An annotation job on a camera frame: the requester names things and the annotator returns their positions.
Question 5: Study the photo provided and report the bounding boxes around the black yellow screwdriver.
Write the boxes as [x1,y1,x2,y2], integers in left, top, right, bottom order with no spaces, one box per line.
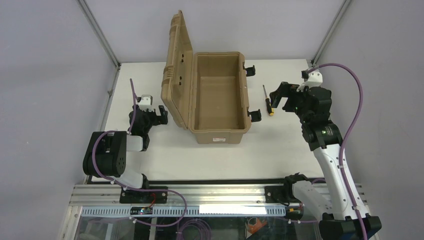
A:
[262,84,275,116]

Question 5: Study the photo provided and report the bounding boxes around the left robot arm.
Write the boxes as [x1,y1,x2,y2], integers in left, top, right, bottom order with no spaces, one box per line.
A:
[82,105,168,189]

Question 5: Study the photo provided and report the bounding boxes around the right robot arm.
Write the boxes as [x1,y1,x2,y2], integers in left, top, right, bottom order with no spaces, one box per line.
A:
[269,81,382,240]

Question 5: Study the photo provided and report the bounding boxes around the tan plastic toolbox bin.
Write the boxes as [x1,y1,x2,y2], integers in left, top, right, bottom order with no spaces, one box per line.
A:
[160,11,252,144]

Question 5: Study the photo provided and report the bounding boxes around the front black toolbox latch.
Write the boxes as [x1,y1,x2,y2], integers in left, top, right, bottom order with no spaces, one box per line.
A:
[247,109,262,123]

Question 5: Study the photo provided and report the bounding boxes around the black toolbox latch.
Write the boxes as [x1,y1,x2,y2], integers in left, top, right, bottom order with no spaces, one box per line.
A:
[242,63,256,77]
[247,109,262,123]

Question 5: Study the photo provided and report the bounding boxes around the rear black toolbox latch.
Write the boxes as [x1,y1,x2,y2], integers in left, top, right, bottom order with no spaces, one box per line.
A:
[242,63,256,77]

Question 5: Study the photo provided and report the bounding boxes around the orange object under table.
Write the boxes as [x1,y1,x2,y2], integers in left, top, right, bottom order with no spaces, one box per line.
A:
[246,217,267,234]

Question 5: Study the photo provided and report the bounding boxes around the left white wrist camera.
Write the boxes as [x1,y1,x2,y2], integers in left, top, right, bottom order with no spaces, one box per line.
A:
[136,94,154,112]

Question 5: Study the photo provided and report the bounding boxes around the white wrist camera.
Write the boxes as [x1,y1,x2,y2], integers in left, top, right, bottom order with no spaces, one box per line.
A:
[136,94,154,112]
[296,69,323,92]

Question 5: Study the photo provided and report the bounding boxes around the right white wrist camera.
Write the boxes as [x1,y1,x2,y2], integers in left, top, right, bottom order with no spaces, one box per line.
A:
[296,69,323,92]

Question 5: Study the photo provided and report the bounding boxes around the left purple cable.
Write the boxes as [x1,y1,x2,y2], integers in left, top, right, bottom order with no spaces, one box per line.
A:
[91,78,213,240]

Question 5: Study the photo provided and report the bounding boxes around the purple cable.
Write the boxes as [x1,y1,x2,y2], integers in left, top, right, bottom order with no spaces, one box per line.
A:
[306,62,369,240]
[91,78,213,240]

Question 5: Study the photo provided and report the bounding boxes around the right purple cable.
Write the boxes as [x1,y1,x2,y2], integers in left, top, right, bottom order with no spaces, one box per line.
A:
[306,62,369,240]

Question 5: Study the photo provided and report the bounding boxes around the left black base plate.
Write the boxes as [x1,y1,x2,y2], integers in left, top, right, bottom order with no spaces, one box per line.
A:
[119,186,168,204]

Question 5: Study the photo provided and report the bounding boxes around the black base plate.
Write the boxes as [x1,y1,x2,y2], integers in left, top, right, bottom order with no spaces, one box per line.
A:
[264,185,301,206]
[119,186,168,204]

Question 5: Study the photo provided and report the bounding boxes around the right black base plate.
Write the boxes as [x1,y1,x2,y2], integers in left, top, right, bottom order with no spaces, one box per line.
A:
[264,185,301,206]

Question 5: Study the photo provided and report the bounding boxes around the aluminium mounting rail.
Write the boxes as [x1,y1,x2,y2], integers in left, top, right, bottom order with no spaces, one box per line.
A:
[69,183,271,207]

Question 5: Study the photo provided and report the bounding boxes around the white slotted cable duct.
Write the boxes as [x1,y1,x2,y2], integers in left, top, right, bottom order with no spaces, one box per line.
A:
[81,204,286,218]

